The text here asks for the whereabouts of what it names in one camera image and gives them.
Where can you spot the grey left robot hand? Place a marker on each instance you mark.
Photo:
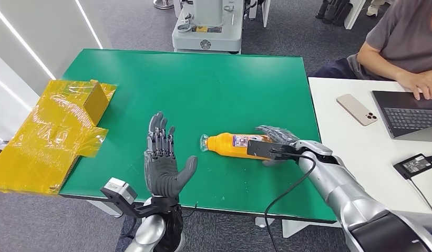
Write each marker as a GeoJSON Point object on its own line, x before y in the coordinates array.
{"type": "Point", "coordinates": [162, 172]}

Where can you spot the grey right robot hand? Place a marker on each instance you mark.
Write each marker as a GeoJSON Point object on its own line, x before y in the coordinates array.
{"type": "Point", "coordinates": [280, 135]}

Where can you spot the orange detergent bottle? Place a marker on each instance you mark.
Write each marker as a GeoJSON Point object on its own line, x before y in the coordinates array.
{"type": "Point", "coordinates": [224, 144]}

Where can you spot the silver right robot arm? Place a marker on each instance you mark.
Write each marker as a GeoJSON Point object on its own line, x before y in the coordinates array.
{"type": "Point", "coordinates": [355, 205]}

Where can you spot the white table foot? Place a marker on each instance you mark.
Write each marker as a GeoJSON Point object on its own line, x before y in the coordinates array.
{"type": "Point", "coordinates": [106, 208]}
{"type": "Point", "coordinates": [264, 222]}

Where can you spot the beige smartphone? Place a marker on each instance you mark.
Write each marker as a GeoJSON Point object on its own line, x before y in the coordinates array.
{"type": "Point", "coordinates": [357, 110]}

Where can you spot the yellow taped cardboard box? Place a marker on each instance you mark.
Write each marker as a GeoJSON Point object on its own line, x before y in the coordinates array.
{"type": "Point", "coordinates": [49, 139]}

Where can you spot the grey machine base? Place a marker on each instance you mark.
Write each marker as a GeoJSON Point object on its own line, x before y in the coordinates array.
{"type": "Point", "coordinates": [207, 34]}

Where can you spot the white furniture panel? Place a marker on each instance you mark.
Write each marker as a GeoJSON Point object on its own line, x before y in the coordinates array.
{"type": "Point", "coordinates": [264, 10]}

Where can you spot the dark grey laptop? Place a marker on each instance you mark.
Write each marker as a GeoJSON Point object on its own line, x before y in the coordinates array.
{"type": "Point", "coordinates": [407, 116]}

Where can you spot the black shoes pair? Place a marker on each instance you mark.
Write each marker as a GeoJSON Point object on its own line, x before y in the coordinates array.
{"type": "Point", "coordinates": [332, 12]}

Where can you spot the black power adapter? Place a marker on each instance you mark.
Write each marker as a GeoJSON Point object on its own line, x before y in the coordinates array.
{"type": "Point", "coordinates": [413, 166]}

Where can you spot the white furniture leg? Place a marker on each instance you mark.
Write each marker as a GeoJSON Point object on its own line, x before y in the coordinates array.
{"type": "Point", "coordinates": [353, 14]}

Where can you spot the person's hand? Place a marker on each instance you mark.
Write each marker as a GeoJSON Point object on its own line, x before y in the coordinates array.
{"type": "Point", "coordinates": [421, 83]}

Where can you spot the pale shoe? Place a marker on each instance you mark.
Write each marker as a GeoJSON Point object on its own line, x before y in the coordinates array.
{"type": "Point", "coordinates": [374, 8]}

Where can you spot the seated person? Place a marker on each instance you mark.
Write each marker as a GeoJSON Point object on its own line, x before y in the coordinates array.
{"type": "Point", "coordinates": [407, 38]}

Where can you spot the chrome round stand base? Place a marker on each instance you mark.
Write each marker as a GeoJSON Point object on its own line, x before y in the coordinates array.
{"type": "Point", "coordinates": [163, 4]}

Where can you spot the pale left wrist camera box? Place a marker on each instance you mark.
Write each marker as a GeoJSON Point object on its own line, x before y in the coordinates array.
{"type": "Point", "coordinates": [120, 191]}

